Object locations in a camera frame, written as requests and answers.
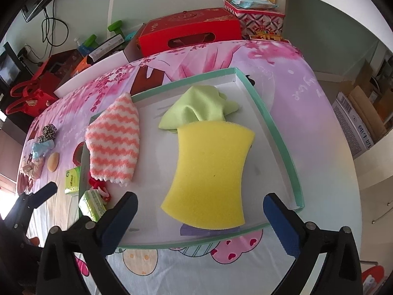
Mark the purple baby wipes pack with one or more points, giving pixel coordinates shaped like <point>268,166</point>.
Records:
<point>186,230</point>

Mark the yellow green sponge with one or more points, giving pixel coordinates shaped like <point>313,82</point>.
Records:
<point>206,191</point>

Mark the green dumbbell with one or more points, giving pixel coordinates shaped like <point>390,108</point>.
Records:
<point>116,28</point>
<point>90,43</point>

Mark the beige makeup sponge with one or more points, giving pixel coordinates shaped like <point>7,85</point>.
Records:
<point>53,162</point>

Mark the blue face mask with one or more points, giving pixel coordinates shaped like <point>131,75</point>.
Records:
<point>41,149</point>

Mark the cardboard box with label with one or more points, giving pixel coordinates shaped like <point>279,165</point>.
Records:
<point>355,131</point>

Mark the green tissue pack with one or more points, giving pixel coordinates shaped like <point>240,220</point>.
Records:
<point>72,178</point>
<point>92,205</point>

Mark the green microfiber cloth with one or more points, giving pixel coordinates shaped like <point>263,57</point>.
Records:
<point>198,103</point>

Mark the teal shallow tray box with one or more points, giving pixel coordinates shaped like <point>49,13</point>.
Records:
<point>268,167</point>

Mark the red tape roll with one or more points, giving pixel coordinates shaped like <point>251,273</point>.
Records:
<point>77,154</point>

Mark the red gift box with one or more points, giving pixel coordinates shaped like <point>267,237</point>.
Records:
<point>188,28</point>

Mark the black monitor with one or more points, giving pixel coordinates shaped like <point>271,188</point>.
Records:
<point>10,66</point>

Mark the cartoon print bed sheet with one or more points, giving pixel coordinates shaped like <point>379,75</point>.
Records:
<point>303,115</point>

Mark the white headboard panel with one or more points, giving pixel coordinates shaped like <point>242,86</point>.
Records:
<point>98,69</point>

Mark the orange cardboard box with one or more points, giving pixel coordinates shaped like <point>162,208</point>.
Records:
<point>83,65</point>

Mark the pink floral cloth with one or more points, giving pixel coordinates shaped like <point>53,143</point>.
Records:
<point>33,169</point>

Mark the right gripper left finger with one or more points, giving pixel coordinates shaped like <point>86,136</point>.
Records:
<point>58,269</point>

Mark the leopard print scrunchie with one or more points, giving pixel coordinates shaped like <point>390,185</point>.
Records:
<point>48,133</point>

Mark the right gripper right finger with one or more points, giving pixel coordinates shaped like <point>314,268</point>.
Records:
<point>305,242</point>

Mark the pink white zigzag cloth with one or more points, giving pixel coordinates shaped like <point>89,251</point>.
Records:
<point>113,141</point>

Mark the red patterned tin box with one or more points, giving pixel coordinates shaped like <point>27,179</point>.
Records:
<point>256,21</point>

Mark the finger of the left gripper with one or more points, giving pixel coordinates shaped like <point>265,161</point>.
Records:
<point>20,215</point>

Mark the red felt handbag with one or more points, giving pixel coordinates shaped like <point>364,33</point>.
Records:
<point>34,96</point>

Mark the blue wipes pack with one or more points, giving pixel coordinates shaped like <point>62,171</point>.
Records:
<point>254,4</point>

